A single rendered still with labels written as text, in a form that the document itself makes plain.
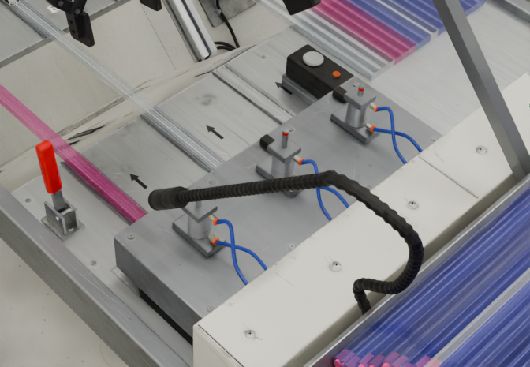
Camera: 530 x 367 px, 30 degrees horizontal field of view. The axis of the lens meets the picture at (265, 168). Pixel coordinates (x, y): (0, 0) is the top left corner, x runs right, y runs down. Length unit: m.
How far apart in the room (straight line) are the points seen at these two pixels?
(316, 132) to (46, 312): 0.59
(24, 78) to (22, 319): 0.80
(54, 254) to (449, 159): 0.40
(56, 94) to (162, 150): 1.08
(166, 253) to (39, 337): 0.57
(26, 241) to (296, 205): 0.28
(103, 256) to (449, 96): 0.46
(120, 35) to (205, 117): 1.13
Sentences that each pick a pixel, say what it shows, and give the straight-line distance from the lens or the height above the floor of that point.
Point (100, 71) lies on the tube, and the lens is 1.17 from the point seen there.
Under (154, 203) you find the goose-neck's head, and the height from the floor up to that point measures 1.25.
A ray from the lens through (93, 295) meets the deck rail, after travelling 0.96.
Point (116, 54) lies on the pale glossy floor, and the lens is 2.23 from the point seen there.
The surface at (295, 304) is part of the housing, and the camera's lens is 0.87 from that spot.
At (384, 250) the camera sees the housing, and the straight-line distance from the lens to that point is 0.91.
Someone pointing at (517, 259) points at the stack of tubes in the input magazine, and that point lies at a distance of 0.77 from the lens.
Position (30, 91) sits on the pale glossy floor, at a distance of 2.14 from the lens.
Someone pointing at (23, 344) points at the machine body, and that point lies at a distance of 1.46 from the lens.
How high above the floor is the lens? 2.00
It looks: 57 degrees down
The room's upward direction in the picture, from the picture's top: 81 degrees clockwise
